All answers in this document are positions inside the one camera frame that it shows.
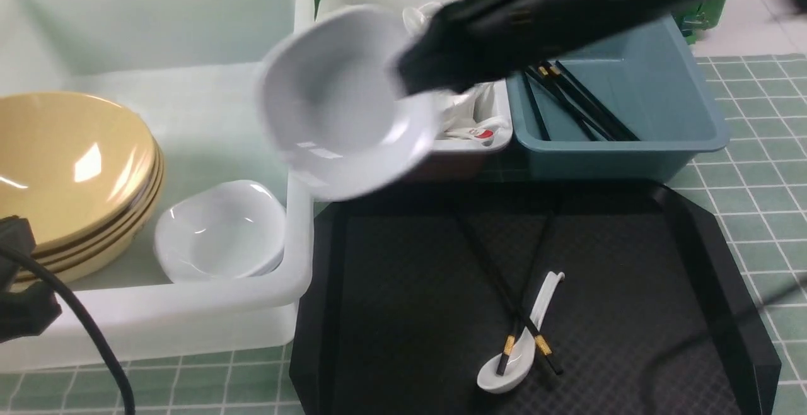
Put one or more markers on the black chopstick in bin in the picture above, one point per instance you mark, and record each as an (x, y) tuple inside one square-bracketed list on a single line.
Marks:
[(541, 126), (592, 103), (572, 102)]

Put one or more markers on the white soup spoon top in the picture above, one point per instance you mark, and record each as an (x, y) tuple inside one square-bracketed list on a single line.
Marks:
[(415, 19)]

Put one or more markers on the blue-grey plastic bin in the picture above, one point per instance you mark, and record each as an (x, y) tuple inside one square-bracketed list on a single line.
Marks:
[(648, 77)]

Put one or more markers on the white spoon with red mark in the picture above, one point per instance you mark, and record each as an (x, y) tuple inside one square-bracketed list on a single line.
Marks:
[(483, 133)]

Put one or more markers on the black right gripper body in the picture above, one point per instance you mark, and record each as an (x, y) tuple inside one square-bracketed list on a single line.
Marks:
[(468, 42)]

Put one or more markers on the black gold-banded chopstick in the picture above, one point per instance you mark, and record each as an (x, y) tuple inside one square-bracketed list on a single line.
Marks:
[(527, 291), (510, 301)]

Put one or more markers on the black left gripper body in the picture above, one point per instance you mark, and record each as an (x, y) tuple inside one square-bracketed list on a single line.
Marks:
[(29, 312)]

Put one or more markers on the bottom stacked yellow bowl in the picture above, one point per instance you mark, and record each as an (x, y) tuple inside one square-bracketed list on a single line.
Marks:
[(96, 258)]

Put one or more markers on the white ceramic soup spoon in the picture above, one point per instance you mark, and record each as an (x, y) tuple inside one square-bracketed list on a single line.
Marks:
[(507, 370)]

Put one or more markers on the black plastic serving tray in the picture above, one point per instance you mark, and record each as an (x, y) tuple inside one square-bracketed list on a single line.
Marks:
[(399, 317)]

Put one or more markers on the middle stacked yellow bowl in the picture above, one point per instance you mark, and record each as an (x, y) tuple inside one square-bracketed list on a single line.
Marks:
[(123, 227)]

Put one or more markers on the stacked yellow bowl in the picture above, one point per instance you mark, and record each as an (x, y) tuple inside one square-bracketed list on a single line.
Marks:
[(96, 258), (113, 226), (123, 227)]

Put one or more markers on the white square dish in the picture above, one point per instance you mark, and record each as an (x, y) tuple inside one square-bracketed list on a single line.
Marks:
[(233, 230), (335, 109)]

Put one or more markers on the green checkered tablecloth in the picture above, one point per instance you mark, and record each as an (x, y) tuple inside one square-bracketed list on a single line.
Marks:
[(756, 188)]

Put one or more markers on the white square dish in tub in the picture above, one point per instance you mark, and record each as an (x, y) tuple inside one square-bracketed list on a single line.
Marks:
[(233, 230)]

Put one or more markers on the metal clamp on backdrop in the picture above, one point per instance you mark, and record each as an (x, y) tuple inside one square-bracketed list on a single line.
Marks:
[(693, 23)]

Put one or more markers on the white spoon bin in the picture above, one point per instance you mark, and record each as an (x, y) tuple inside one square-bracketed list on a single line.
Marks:
[(450, 159)]

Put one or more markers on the yellow noodle bowl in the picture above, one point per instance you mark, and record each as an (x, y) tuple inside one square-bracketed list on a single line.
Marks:
[(70, 162)]

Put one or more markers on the top stacked yellow bowl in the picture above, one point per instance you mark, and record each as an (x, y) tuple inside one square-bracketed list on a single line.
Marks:
[(113, 226)]

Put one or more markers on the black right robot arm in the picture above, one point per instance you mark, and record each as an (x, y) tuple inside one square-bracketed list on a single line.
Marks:
[(610, 17)]

